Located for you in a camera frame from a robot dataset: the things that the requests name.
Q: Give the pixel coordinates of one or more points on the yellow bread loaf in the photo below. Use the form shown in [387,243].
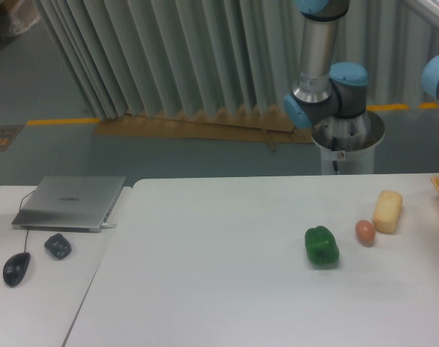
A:
[387,211]

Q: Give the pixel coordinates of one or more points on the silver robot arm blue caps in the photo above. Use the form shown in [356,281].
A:
[315,54]

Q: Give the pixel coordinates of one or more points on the brown cardboard sheet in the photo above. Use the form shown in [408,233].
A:
[271,127]

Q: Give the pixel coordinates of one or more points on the grey-green pleated curtain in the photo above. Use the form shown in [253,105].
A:
[190,56]

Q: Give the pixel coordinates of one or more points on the white usb plug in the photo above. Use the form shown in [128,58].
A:
[108,226]

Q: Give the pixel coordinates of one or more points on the green bell pepper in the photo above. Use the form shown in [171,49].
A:
[321,248]

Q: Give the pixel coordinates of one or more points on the silver closed laptop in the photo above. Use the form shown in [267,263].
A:
[75,203]

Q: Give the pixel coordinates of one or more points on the brown egg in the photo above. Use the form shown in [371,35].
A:
[365,232]

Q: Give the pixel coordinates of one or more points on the black computer mouse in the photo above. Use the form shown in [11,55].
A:
[15,268]

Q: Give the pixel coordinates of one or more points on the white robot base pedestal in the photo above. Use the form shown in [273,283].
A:
[347,146]

